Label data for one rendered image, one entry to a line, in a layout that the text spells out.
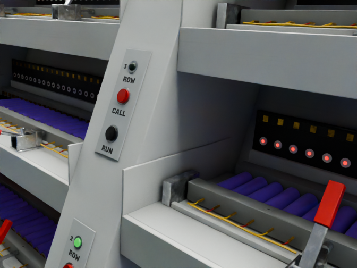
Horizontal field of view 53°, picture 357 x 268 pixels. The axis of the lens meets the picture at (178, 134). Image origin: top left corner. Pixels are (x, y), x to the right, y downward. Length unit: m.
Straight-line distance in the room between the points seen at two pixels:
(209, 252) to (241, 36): 0.19
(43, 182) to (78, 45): 0.19
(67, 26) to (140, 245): 0.32
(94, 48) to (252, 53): 0.23
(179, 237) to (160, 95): 0.14
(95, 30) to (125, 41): 0.07
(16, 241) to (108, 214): 0.30
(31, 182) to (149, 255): 0.23
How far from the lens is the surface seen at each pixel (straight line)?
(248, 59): 0.33
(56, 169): 0.50
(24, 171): 0.55
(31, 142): 0.58
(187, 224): 0.37
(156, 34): 0.40
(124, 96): 0.39
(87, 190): 0.42
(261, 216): 0.36
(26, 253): 0.64
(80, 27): 0.52
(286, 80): 0.32
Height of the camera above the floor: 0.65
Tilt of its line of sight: 1 degrees up
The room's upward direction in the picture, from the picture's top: 17 degrees clockwise
